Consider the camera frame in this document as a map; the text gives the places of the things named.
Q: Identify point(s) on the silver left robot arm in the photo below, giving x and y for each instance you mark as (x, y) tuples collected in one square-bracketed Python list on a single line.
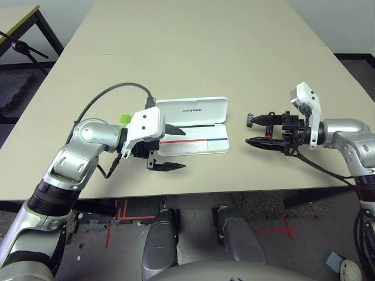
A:
[(88, 134)]

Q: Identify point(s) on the red floor tape lines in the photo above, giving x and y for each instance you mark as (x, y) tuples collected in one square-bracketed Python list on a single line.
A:
[(123, 217)]

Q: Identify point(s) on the red floor tape cross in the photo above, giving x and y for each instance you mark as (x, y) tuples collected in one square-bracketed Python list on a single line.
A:
[(288, 230)]

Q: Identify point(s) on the grey robot right leg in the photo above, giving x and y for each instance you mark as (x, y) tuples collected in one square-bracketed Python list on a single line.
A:
[(240, 240)]

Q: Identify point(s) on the grey robot leg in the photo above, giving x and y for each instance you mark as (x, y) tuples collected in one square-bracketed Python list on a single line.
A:
[(161, 243), (240, 240)]

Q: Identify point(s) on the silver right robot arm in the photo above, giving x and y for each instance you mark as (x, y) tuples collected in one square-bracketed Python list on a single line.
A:
[(342, 128)]

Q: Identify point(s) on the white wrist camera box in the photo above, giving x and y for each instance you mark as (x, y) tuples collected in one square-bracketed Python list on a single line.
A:
[(315, 117), (145, 126)]

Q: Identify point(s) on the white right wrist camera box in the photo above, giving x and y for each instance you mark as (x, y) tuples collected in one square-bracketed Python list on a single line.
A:
[(315, 117)]

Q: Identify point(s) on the beige side table black frame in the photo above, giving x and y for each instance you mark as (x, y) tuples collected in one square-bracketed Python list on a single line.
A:
[(17, 17)]

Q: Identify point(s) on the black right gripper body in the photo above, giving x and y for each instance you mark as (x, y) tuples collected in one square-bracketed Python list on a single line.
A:
[(293, 131)]

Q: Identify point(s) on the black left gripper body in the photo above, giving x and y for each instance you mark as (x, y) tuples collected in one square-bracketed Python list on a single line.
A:
[(143, 147)]

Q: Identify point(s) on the green and white correction tape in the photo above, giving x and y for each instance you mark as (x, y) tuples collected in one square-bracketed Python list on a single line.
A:
[(124, 118)]

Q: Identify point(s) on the small purple eraser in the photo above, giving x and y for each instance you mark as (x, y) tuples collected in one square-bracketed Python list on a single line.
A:
[(250, 120)]

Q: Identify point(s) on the black foam floor mat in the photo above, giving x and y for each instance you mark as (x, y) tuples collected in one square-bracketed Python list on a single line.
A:
[(14, 87)]

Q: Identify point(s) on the white plastic pencil case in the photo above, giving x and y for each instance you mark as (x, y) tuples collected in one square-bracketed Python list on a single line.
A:
[(193, 146)]

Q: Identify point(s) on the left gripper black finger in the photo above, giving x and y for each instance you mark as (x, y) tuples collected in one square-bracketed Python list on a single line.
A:
[(174, 131), (164, 167)]

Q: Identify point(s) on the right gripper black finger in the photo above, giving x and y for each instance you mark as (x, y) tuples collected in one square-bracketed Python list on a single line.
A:
[(269, 143), (266, 120)]

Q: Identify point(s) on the grey robot torso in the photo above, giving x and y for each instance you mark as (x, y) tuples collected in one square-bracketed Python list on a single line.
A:
[(228, 272)]

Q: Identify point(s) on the white round object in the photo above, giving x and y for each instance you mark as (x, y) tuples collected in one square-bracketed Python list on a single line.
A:
[(351, 270)]

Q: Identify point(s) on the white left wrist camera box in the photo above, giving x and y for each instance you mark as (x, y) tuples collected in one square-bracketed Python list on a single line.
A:
[(145, 126)]

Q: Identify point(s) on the black tripod stand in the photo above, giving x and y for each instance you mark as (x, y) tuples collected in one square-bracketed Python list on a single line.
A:
[(19, 46)]

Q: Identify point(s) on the small blue box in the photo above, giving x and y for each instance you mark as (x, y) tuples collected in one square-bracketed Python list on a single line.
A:
[(334, 260)]

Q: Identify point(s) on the grey robot left leg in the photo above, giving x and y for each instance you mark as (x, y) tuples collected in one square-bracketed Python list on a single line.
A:
[(161, 243)]

